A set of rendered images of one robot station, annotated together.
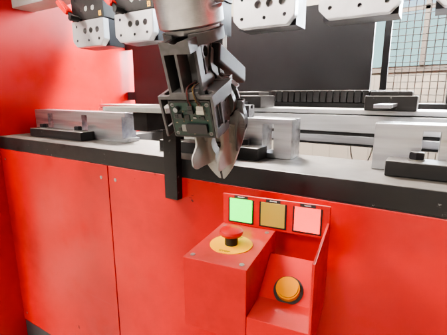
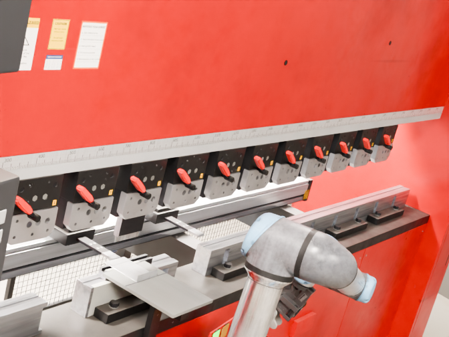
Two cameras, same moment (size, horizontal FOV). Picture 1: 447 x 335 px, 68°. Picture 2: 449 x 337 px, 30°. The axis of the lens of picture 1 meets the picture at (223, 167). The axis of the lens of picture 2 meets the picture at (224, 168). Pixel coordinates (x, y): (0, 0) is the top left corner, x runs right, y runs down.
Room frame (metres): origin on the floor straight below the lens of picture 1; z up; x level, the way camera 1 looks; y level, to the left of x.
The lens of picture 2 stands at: (0.69, 2.27, 2.03)
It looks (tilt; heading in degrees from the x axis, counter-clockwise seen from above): 17 degrees down; 270
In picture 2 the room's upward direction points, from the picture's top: 15 degrees clockwise
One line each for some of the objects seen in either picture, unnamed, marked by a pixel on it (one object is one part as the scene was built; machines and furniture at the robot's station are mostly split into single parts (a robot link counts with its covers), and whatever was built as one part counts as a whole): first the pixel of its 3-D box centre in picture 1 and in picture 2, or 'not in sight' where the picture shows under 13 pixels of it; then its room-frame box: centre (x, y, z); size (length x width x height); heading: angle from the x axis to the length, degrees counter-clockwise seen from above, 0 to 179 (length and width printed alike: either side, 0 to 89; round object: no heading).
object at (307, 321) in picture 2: not in sight; (303, 324); (0.25, -0.75, 0.59); 0.15 x 0.02 x 0.07; 59
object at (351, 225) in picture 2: not in sight; (346, 229); (0.14, -1.13, 0.89); 0.30 x 0.05 x 0.03; 59
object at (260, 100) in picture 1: (240, 100); (85, 238); (1.05, -0.05, 1.01); 0.26 x 0.12 x 0.05; 149
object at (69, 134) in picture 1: (60, 133); not in sight; (1.19, 0.58, 0.89); 0.30 x 0.05 x 0.03; 59
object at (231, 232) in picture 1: (231, 237); not in sight; (0.52, -0.01, 0.79); 0.04 x 0.04 x 0.04
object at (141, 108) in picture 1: (173, 108); (158, 287); (0.80, 0.12, 1.00); 0.26 x 0.18 x 0.01; 149
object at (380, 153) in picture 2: not in sight; (377, 140); (0.10, -1.30, 1.26); 0.15 x 0.09 x 0.17; 59
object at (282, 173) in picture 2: not in sight; (282, 157); (0.52, -0.62, 1.26); 0.15 x 0.09 x 0.17; 59
